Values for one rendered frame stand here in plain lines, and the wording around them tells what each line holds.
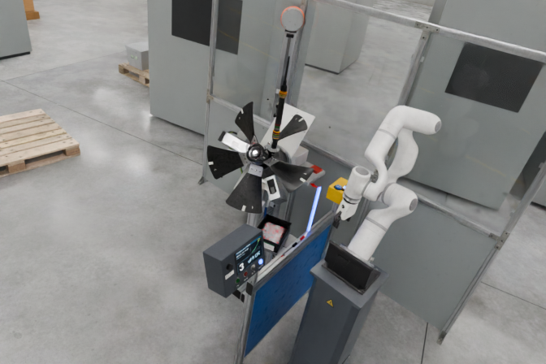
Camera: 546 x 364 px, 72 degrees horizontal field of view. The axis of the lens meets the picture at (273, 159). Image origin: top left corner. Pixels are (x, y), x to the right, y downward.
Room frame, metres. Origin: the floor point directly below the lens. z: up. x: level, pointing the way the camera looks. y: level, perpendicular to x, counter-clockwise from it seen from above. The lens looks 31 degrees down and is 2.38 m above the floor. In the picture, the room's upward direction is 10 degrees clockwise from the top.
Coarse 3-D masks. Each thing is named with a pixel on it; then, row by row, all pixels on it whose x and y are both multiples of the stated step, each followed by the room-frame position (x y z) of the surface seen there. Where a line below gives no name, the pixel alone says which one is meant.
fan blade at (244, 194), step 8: (248, 176) 1.88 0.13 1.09; (256, 176) 1.91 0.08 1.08; (240, 184) 1.84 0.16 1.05; (248, 184) 1.86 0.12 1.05; (256, 184) 1.88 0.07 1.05; (232, 192) 1.81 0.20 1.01; (240, 192) 1.82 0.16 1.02; (248, 192) 1.83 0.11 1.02; (256, 192) 1.85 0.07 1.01; (232, 200) 1.78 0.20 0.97; (240, 200) 1.79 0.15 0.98; (248, 200) 1.80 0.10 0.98; (256, 200) 1.82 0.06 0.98; (240, 208) 1.76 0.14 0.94; (248, 208) 1.77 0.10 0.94; (256, 208) 1.78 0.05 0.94
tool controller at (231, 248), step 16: (224, 240) 1.17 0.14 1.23; (240, 240) 1.17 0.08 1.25; (256, 240) 1.21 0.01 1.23; (208, 256) 1.08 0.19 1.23; (224, 256) 1.07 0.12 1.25; (240, 256) 1.12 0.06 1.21; (256, 256) 1.19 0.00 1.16; (208, 272) 1.07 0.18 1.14; (224, 272) 1.04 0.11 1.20; (256, 272) 1.17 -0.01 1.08; (224, 288) 1.02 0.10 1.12
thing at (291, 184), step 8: (272, 168) 1.87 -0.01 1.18; (280, 168) 1.88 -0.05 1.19; (288, 168) 1.89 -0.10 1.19; (296, 168) 1.90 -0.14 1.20; (304, 168) 1.90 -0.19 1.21; (312, 168) 1.90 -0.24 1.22; (280, 176) 1.82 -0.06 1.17; (288, 176) 1.82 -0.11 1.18; (296, 176) 1.83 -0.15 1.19; (304, 176) 1.83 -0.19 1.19; (288, 184) 1.77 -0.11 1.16; (296, 184) 1.77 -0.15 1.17; (288, 192) 1.73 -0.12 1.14
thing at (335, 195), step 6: (336, 180) 2.04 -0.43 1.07; (342, 180) 2.05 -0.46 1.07; (330, 186) 1.96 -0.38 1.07; (342, 186) 1.98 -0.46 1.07; (330, 192) 1.95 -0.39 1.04; (336, 192) 1.92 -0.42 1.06; (342, 192) 1.92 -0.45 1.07; (330, 198) 1.94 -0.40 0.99; (336, 198) 1.92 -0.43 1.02; (342, 198) 1.93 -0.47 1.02
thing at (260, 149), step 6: (252, 144) 2.00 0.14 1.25; (258, 144) 1.99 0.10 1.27; (252, 150) 1.97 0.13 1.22; (258, 150) 1.96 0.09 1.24; (264, 150) 1.96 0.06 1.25; (246, 156) 1.95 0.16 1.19; (252, 156) 1.94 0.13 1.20; (258, 156) 1.94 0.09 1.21; (264, 156) 1.94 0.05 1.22; (270, 156) 2.02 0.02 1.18; (258, 162) 1.93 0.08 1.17; (264, 168) 1.98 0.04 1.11
